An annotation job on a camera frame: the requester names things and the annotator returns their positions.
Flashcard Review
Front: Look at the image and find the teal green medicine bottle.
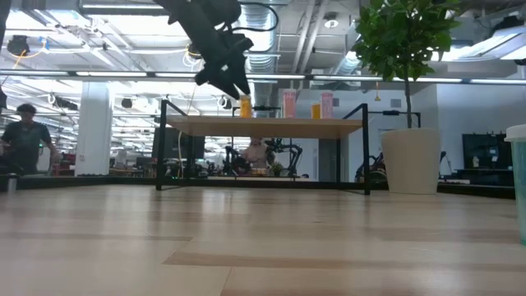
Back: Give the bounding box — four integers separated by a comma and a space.
504, 123, 526, 246

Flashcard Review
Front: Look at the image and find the green plant in white pot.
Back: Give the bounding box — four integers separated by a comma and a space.
352, 0, 461, 195

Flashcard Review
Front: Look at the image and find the black low cabinet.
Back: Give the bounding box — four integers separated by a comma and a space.
439, 167, 514, 187

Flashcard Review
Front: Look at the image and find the long led light bar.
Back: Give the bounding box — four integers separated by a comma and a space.
0, 70, 526, 86

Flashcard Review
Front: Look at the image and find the black monitor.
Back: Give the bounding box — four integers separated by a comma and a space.
462, 133, 514, 169
151, 127, 206, 160

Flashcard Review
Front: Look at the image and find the black aluminium table frame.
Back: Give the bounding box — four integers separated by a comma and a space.
0, 174, 517, 201

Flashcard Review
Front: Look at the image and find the person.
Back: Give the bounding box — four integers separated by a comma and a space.
242, 137, 275, 176
0, 103, 61, 176

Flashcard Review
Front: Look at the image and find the pink medicine bottle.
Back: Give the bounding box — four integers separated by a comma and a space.
282, 89, 298, 120
320, 91, 334, 120

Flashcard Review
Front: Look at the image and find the wooden shelf black metal frame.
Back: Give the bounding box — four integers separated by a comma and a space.
155, 99, 371, 197

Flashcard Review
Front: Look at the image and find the black ceiling camera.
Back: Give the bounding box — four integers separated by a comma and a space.
6, 35, 32, 57

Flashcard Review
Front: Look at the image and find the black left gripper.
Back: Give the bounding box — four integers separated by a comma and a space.
195, 32, 255, 99

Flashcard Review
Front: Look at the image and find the silver ventilation duct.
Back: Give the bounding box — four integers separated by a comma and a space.
233, 0, 284, 109

